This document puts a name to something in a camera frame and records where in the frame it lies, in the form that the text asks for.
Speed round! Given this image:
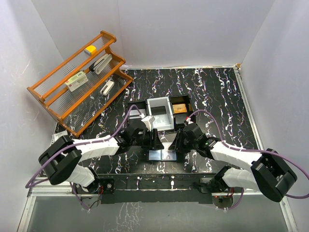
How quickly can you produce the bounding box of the small white stapler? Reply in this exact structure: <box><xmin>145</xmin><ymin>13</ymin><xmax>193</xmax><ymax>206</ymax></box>
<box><xmin>100</xmin><ymin>80</ymin><xmax>114</xmax><ymax>96</ymax></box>

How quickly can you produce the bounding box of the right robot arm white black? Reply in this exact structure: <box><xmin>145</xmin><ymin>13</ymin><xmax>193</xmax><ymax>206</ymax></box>
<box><xmin>169</xmin><ymin>123</ymin><xmax>297</xmax><ymax>202</ymax></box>

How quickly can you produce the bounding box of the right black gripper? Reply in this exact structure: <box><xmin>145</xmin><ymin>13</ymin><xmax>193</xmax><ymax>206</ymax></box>
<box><xmin>169</xmin><ymin>130</ymin><xmax>198</xmax><ymax>154</ymax></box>

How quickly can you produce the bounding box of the right black tray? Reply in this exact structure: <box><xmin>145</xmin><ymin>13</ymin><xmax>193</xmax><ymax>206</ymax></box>
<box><xmin>170</xmin><ymin>95</ymin><xmax>194</xmax><ymax>131</ymax></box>

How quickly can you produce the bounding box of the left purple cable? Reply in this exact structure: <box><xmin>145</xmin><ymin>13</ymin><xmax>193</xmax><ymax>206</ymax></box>
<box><xmin>25</xmin><ymin>104</ymin><xmax>143</xmax><ymax>189</ymax></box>

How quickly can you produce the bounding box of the aluminium frame rail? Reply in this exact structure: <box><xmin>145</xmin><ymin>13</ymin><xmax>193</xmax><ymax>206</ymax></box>
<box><xmin>18</xmin><ymin>175</ymin><xmax>297</xmax><ymax>232</ymax></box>

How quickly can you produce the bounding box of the purple cable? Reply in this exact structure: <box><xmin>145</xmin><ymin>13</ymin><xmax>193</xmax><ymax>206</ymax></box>
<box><xmin>184</xmin><ymin>110</ymin><xmax>309</xmax><ymax>200</ymax></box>
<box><xmin>25</xmin><ymin>104</ymin><xmax>143</xmax><ymax>189</ymax></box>

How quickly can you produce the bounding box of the left black tray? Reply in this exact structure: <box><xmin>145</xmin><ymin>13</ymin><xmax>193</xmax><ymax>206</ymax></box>
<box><xmin>126</xmin><ymin>100</ymin><xmax>148</xmax><ymax>129</ymax></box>

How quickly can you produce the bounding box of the black leather card holder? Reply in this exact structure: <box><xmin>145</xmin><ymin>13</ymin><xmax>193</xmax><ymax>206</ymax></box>
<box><xmin>147</xmin><ymin>150</ymin><xmax>177</xmax><ymax>161</ymax></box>

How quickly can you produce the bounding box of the white green card box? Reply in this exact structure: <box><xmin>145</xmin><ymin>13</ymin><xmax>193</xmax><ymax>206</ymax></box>
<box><xmin>65</xmin><ymin>71</ymin><xmax>88</xmax><ymax>92</ymax></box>

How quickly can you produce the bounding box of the yellow white small box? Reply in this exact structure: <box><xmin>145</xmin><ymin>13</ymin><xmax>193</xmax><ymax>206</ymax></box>
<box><xmin>84</xmin><ymin>45</ymin><xmax>97</xmax><ymax>56</ymax></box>

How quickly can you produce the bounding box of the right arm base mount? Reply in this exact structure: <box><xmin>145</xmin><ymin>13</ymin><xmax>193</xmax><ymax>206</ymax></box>
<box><xmin>198</xmin><ymin>177</ymin><xmax>244</xmax><ymax>213</ymax></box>

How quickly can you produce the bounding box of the white printed paper sheet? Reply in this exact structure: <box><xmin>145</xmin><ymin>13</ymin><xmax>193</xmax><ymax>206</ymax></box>
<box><xmin>51</xmin><ymin>130</ymin><xmax>68</xmax><ymax>144</ymax></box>

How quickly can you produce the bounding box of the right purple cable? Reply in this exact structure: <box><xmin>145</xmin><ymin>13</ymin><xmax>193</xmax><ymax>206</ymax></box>
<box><xmin>184</xmin><ymin>110</ymin><xmax>309</xmax><ymax>200</ymax></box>

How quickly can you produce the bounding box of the white middle tray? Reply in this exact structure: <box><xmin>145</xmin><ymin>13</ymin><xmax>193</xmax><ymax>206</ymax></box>
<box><xmin>147</xmin><ymin>97</ymin><xmax>174</xmax><ymax>131</ymax></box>

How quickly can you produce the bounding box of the orange wooden shelf rack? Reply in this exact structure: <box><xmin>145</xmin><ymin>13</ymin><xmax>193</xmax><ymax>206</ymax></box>
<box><xmin>27</xmin><ymin>31</ymin><xmax>133</xmax><ymax>137</ymax></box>

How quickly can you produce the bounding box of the orange card in right tray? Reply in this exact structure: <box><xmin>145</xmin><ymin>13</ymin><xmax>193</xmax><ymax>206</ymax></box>
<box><xmin>172</xmin><ymin>103</ymin><xmax>187</xmax><ymax>114</ymax></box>

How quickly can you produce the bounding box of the white black stapler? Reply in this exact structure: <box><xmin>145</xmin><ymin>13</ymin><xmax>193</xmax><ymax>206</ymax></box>
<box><xmin>89</xmin><ymin>54</ymin><xmax>112</xmax><ymax>74</ymax></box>

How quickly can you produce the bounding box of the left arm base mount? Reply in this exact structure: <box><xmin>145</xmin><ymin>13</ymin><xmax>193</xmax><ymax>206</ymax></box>
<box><xmin>70</xmin><ymin>177</ymin><xmax>115</xmax><ymax>212</ymax></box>

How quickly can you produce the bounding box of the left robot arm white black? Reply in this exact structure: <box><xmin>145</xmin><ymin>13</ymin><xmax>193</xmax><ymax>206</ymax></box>
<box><xmin>38</xmin><ymin>125</ymin><xmax>164</xmax><ymax>193</ymax></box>

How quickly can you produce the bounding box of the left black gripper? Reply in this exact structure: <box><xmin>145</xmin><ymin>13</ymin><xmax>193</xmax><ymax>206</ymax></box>
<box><xmin>131</xmin><ymin>129</ymin><xmax>164</xmax><ymax>151</ymax></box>

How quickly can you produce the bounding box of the black tray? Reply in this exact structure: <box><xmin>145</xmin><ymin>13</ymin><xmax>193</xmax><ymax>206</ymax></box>
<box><xmin>170</xmin><ymin>95</ymin><xmax>194</xmax><ymax>131</ymax></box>
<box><xmin>126</xmin><ymin>100</ymin><xmax>148</xmax><ymax>129</ymax></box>

